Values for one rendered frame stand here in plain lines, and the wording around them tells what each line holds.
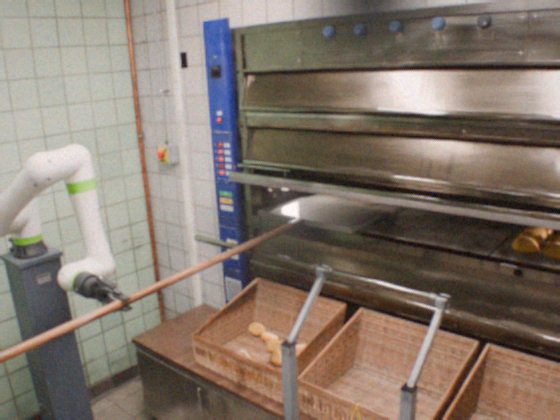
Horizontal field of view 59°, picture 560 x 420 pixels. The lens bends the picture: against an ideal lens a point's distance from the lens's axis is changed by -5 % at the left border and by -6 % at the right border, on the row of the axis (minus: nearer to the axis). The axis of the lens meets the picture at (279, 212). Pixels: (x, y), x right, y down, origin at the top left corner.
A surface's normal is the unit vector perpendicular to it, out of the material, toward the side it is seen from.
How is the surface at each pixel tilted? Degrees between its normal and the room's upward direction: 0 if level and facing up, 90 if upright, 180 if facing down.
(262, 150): 70
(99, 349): 90
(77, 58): 90
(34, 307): 90
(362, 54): 90
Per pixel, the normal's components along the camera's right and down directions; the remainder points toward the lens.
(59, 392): 0.76, 0.14
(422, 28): -0.65, 0.24
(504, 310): -0.63, -0.08
